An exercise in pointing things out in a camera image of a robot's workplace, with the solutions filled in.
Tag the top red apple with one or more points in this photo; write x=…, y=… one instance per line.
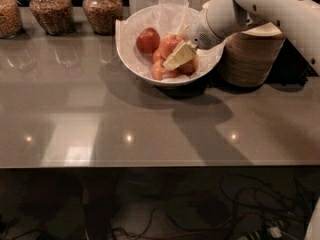
x=168, y=44

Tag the front stack paper bowls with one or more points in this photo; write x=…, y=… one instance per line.
x=248, y=56

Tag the dark red apple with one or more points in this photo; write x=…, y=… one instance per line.
x=148, y=40

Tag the left glass cereal jar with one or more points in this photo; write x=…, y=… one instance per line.
x=10, y=19

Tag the front red yellow apple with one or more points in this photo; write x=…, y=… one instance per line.
x=160, y=73

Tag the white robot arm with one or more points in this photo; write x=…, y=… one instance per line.
x=298, y=20

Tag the glass cereal jar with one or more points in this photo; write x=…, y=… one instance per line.
x=54, y=16
x=103, y=14
x=10, y=19

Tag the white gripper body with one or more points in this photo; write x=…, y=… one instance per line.
x=201, y=31

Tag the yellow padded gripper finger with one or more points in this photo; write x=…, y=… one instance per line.
x=184, y=52

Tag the right yellowish red apple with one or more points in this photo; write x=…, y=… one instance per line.
x=190, y=67

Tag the white tissue paper liner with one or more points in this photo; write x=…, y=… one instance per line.
x=166, y=17

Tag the small hidden middle apple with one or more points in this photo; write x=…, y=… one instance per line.
x=156, y=55

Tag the white ceramic bowl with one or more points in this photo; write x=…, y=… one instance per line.
x=133, y=65

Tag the middle glass cereal jar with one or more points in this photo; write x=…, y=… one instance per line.
x=54, y=16

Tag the right glass cereal jar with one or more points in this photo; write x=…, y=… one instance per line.
x=103, y=14

